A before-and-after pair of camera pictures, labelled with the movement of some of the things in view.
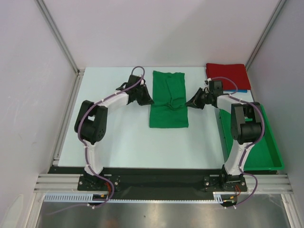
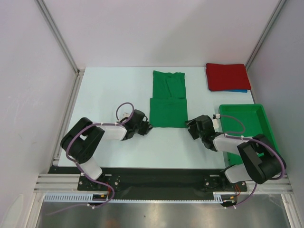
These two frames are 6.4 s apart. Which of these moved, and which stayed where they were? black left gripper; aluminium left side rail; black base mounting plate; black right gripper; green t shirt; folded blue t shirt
Moved: black right gripper; black left gripper
Stayed: folded blue t shirt; black base mounting plate; green t shirt; aluminium left side rail
